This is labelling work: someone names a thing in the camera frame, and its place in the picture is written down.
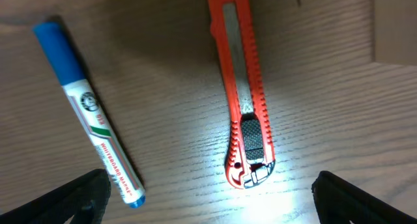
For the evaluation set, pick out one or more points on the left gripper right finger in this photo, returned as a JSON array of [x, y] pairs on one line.
[[338, 201]]

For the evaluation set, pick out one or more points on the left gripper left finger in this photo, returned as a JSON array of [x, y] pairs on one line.
[[82, 200]]

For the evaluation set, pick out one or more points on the blue whiteboard marker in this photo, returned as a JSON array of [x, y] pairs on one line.
[[78, 90]]

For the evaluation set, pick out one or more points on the red utility knife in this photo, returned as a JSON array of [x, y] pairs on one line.
[[250, 159]]

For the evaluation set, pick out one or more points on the open cardboard box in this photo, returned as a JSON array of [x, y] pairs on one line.
[[395, 31]]

